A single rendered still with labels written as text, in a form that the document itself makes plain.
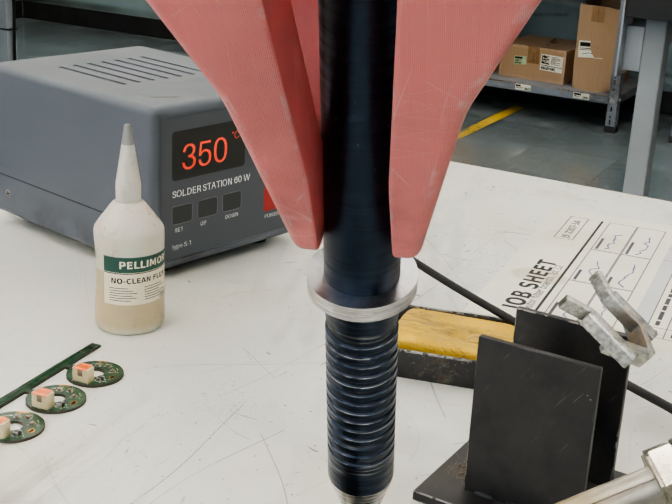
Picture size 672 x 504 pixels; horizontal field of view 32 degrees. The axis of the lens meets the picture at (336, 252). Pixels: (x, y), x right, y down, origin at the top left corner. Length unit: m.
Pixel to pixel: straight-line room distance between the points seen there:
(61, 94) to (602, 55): 3.89
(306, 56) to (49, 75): 0.53
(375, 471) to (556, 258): 0.52
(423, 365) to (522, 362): 0.12
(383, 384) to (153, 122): 0.43
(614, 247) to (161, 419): 0.35
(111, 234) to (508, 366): 0.22
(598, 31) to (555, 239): 3.74
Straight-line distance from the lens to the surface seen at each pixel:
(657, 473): 0.23
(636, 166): 2.22
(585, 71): 4.49
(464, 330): 0.55
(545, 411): 0.41
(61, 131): 0.66
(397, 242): 0.15
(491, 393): 0.42
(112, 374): 0.52
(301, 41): 0.15
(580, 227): 0.76
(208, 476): 0.45
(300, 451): 0.46
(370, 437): 0.18
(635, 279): 0.68
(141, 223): 0.55
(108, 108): 0.62
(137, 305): 0.56
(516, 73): 4.64
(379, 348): 0.17
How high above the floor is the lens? 0.98
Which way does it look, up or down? 20 degrees down
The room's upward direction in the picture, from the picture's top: 3 degrees clockwise
